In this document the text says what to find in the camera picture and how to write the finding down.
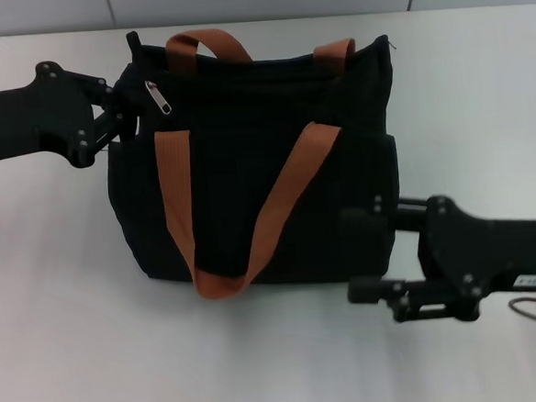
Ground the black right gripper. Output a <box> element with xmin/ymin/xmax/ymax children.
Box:
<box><xmin>339</xmin><ymin>184</ymin><xmax>536</xmax><ymax>330</ymax></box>

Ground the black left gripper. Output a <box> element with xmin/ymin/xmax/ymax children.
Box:
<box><xmin>0</xmin><ymin>55</ymin><xmax>145</xmax><ymax>174</ymax></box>

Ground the silver zipper pull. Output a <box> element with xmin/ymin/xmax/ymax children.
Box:
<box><xmin>143</xmin><ymin>78</ymin><xmax>174</xmax><ymax>119</ymax></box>

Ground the black bag with brown straps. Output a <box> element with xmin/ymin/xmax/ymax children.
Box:
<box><xmin>96</xmin><ymin>12</ymin><xmax>416</xmax><ymax>309</ymax></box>

